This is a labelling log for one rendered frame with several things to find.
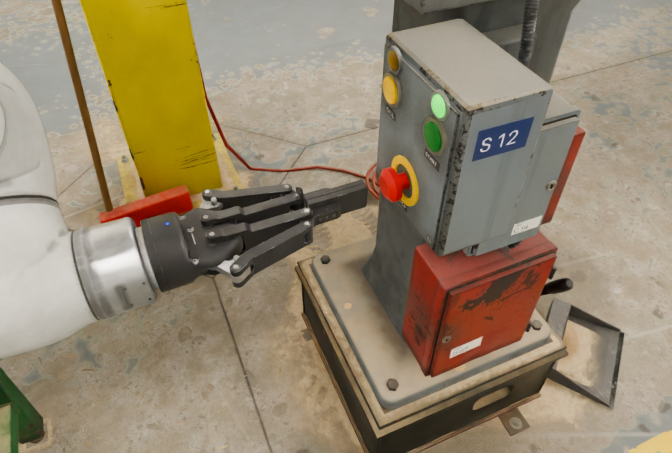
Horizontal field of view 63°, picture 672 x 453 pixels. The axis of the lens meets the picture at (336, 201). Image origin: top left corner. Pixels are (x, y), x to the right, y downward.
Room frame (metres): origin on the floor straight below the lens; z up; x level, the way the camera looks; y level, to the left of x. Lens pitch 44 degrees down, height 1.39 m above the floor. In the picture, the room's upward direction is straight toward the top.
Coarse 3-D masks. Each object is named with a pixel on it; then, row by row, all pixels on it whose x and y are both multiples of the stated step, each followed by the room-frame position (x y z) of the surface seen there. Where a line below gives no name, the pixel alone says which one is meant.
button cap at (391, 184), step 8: (392, 168) 0.47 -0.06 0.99; (384, 176) 0.46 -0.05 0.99; (392, 176) 0.45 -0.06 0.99; (400, 176) 0.46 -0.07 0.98; (384, 184) 0.46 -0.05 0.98; (392, 184) 0.45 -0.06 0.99; (400, 184) 0.45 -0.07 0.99; (408, 184) 0.46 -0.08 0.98; (384, 192) 0.45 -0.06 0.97; (392, 192) 0.44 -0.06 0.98; (400, 192) 0.44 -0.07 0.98; (392, 200) 0.44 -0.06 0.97
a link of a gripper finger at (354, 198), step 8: (336, 192) 0.43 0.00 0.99; (344, 192) 0.43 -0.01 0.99; (352, 192) 0.43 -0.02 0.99; (360, 192) 0.44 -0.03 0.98; (312, 200) 0.42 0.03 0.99; (320, 200) 0.42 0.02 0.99; (328, 200) 0.42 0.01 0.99; (336, 200) 0.43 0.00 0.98; (344, 200) 0.43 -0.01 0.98; (352, 200) 0.43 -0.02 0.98; (360, 200) 0.44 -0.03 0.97; (312, 208) 0.41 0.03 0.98; (344, 208) 0.43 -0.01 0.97; (352, 208) 0.43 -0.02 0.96; (360, 208) 0.44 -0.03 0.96
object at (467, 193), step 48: (384, 48) 0.53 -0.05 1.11; (432, 48) 0.51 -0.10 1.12; (480, 48) 0.51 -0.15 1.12; (384, 96) 0.53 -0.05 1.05; (480, 96) 0.42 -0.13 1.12; (528, 96) 0.42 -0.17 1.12; (384, 144) 0.52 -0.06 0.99; (480, 144) 0.40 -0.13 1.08; (528, 144) 0.43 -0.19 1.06; (432, 192) 0.42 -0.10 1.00; (480, 192) 0.41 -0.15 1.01; (432, 240) 0.40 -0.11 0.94; (480, 240) 0.42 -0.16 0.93
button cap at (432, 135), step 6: (426, 126) 0.43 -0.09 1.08; (432, 126) 0.42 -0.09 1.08; (426, 132) 0.43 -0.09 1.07; (432, 132) 0.42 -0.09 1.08; (438, 132) 0.42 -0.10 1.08; (426, 138) 0.43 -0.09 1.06; (432, 138) 0.42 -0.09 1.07; (438, 138) 0.41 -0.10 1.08; (432, 144) 0.42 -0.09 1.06; (438, 144) 0.41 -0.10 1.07; (432, 150) 0.42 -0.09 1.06; (438, 150) 0.41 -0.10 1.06
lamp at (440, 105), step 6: (438, 90) 0.43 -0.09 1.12; (432, 96) 0.44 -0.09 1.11; (438, 96) 0.43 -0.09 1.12; (444, 96) 0.42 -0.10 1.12; (432, 102) 0.43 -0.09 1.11; (438, 102) 0.42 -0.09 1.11; (444, 102) 0.42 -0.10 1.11; (432, 108) 0.43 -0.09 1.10; (438, 108) 0.42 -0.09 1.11; (444, 108) 0.42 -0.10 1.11; (438, 114) 0.42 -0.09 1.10; (444, 114) 0.42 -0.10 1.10; (444, 120) 0.42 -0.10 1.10
